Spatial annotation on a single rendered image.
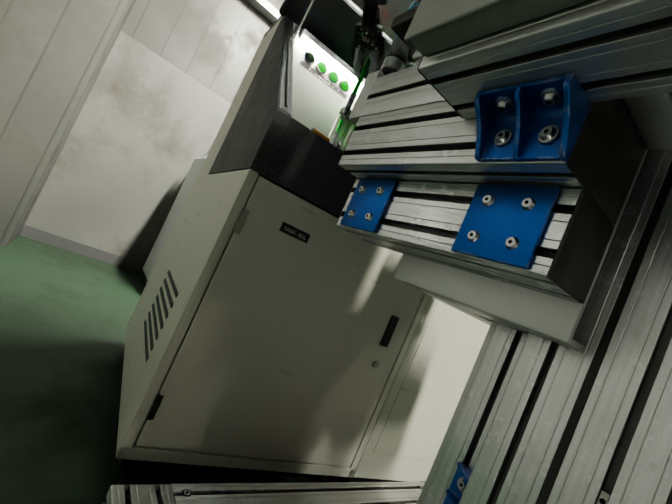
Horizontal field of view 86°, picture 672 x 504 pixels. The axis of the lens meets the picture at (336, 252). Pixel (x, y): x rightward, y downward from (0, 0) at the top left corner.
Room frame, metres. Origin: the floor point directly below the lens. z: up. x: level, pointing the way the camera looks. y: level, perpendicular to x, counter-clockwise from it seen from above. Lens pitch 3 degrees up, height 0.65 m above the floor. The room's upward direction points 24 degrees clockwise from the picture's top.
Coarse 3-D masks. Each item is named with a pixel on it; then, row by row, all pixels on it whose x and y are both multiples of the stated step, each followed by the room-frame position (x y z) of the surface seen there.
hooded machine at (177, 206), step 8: (200, 160) 2.60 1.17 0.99; (192, 168) 2.71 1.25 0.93; (200, 168) 2.50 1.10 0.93; (192, 176) 2.61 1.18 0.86; (184, 184) 2.72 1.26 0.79; (192, 184) 2.51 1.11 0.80; (184, 192) 2.62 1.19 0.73; (176, 200) 2.74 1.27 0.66; (184, 200) 2.52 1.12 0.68; (176, 208) 2.63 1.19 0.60; (168, 216) 2.75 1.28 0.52; (176, 216) 2.53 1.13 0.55; (168, 224) 2.64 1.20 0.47; (160, 232) 2.76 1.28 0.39; (168, 232) 2.54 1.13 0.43; (160, 240) 2.65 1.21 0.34; (152, 248) 2.77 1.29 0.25; (160, 248) 2.56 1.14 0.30; (152, 256) 2.67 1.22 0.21; (152, 264) 2.57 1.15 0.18; (144, 272) 2.68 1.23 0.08; (144, 280) 2.78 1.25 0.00
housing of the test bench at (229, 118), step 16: (272, 32) 1.38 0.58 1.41; (256, 64) 1.41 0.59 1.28; (240, 96) 1.43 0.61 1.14; (224, 128) 1.45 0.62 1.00; (208, 160) 1.47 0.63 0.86; (192, 192) 1.49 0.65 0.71; (176, 224) 1.52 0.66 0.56; (176, 240) 1.34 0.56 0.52; (160, 256) 1.54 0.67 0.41; (160, 272) 1.36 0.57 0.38; (144, 288) 1.57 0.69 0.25; (144, 304) 1.38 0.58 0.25; (128, 336) 1.40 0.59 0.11
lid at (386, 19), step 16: (288, 0) 1.27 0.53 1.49; (304, 0) 1.26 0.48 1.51; (320, 0) 1.26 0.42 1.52; (336, 0) 1.25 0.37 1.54; (352, 0) 1.26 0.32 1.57; (400, 0) 1.24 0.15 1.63; (288, 16) 1.32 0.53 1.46; (320, 16) 1.31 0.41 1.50; (336, 16) 1.30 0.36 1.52; (352, 16) 1.29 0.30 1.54; (384, 16) 1.29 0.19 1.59; (320, 32) 1.36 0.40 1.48; (336, 32) 1.35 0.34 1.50; (352, 32) 1.34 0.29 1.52; (384, 32) 1.34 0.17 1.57; (336, 48) 1.41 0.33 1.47; (384, 48) 1.38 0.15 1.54; (352, 64) 1.46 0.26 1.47
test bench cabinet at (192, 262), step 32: (224, 192) 0.96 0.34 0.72; (192, 224) 1.19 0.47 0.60; (224, 224) 0.83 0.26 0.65; (192, 256) 0.99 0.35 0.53; (160, 288) 1.20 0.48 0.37; (192, 288) 0.85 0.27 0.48; (160, 320) 1.00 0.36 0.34; (416, 320) 1.18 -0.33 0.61; (128, 352) 1.25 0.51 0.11; (160, 352) 0.86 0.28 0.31; (128, 384) 1.04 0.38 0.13; (160, 384) 0.84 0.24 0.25; (128, 416) 0.88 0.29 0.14; (128, 448) 0.84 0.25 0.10; (160, 448) 0.88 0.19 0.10; (128, 480) 0.86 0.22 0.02; (320, 480) 1.19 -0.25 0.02
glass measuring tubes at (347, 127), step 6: (342, 108) 1.46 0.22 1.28; (348, 114) 1.46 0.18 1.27; (336, 120) 1.47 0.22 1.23; (348, 120) 1.49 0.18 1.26; (336, 126) 1.47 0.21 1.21; (342, 126) 1.49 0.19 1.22; (348, 126) 1.48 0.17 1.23; (354, 126) 1.50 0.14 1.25; (330, 132) 1.47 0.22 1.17; (342, 132) 1.49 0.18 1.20; (348, 132) 1.50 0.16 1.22; (336, 138) 1.46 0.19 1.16; (342, 138) 1.47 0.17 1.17; (348, 138) 1.51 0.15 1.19; (336, 144) 1.49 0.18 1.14; (342, 144) 1.48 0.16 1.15
